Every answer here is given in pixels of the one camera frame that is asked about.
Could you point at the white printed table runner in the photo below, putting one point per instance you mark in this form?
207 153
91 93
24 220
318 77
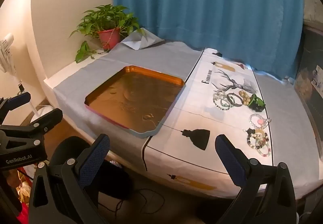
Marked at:
196 118

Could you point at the blue curtain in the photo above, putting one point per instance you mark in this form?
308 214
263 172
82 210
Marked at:
201 6

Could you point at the grey textured cushion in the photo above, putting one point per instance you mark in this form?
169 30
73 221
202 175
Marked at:
314 4

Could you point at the orange metal tray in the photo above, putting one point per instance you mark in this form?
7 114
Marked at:
136 97

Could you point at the dark printed board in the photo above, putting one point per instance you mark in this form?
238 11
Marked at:
310 82

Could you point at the floral cloth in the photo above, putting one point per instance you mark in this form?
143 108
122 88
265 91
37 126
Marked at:
24 188

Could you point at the silver bangle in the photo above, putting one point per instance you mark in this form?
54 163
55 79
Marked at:
238 102

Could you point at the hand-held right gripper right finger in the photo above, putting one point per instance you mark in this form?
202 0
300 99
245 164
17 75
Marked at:
228 161

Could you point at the dark green bangle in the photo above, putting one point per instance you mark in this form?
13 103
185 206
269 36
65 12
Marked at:
260 102

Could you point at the white standing fan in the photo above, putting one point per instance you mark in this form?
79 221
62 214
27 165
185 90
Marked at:
6 47

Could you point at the red cloth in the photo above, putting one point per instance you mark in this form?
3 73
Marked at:
24 214

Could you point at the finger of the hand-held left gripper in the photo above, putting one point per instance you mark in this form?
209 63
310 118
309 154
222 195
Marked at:
48 116
16 99

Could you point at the grey tablecloth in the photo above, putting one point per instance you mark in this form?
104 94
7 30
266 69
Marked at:
156 57

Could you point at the white window ledge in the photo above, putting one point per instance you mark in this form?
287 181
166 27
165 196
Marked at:
63 72

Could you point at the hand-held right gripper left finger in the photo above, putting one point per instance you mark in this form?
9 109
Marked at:
94 161

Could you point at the green leafy houseplant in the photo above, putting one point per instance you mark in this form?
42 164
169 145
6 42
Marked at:
106 17

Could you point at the red plant pot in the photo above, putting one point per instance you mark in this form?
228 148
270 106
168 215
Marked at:
109 37

